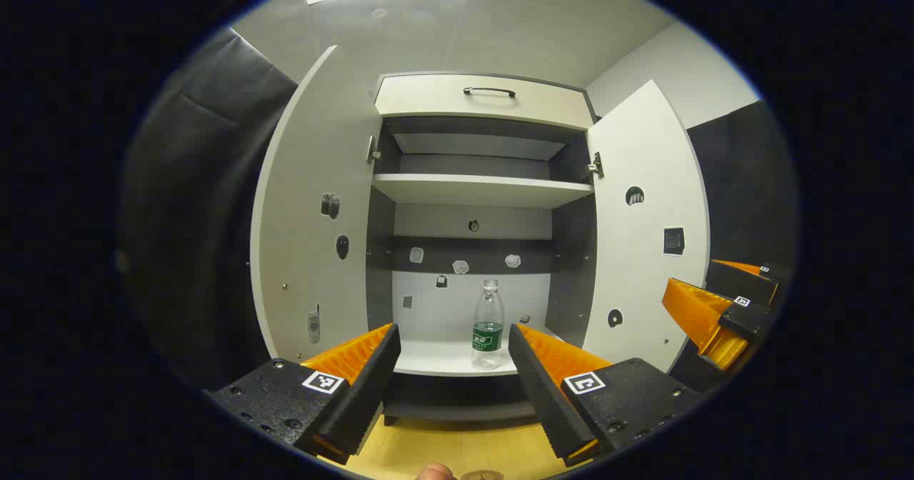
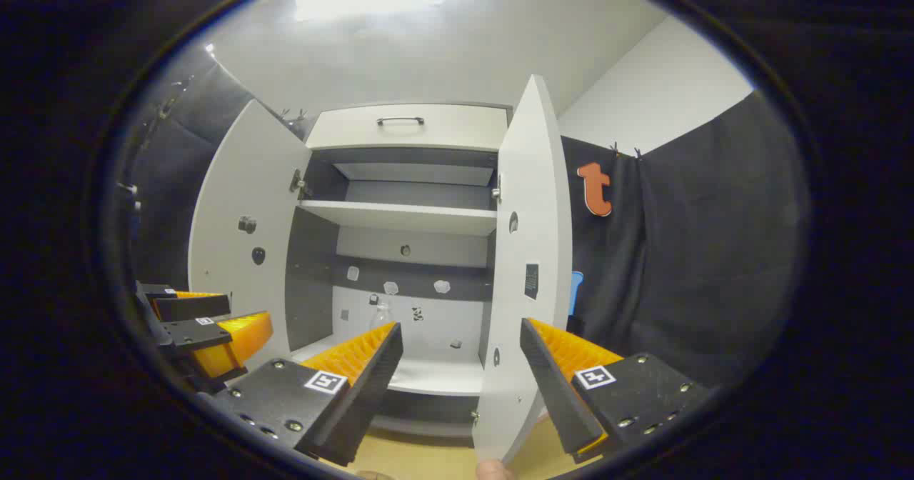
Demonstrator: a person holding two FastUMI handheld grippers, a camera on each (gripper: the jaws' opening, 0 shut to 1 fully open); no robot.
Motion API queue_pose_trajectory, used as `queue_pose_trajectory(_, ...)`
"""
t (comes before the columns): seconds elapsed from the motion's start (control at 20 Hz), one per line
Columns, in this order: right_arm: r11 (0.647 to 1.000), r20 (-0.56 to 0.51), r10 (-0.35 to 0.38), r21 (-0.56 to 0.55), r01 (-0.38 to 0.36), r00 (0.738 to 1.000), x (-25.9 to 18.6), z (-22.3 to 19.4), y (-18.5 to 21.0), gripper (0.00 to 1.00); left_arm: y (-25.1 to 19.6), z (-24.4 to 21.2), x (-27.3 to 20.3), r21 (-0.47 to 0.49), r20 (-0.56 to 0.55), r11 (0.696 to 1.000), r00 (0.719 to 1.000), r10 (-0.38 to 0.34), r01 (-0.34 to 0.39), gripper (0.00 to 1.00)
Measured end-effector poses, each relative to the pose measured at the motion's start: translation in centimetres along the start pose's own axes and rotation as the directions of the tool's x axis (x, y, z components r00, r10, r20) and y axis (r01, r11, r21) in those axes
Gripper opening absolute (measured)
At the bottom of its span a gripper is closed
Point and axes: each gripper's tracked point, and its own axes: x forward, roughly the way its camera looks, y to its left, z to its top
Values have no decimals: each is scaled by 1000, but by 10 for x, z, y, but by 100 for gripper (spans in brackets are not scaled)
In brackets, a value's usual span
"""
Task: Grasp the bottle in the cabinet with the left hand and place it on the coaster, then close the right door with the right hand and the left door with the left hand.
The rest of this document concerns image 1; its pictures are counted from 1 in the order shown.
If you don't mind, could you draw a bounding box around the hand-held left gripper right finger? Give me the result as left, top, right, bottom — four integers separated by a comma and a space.
508, 323, 704, 468

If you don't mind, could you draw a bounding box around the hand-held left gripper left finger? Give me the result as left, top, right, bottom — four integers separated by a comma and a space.
204, 323, 402, 465

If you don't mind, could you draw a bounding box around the white cabinet door cat sticker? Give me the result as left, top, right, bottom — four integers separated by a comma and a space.
582, 80, 711, 374

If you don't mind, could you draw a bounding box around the clear plastic bottle green label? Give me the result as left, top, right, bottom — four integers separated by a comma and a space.
471, 279, 506, 371

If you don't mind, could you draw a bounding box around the white and grey cabinet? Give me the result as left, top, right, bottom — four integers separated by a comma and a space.
366, 71, 601, 425

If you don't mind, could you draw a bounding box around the white cabinet door camera sticker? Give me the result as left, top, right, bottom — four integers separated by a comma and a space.
250, 44, 383, 363

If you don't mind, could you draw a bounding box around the white cabinet shelf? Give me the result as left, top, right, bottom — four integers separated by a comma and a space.
391, 326, 565, 377
371, 173, 595, 209

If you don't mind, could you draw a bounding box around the white cabinet drawer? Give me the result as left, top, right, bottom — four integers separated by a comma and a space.
375, 73, 595, 132

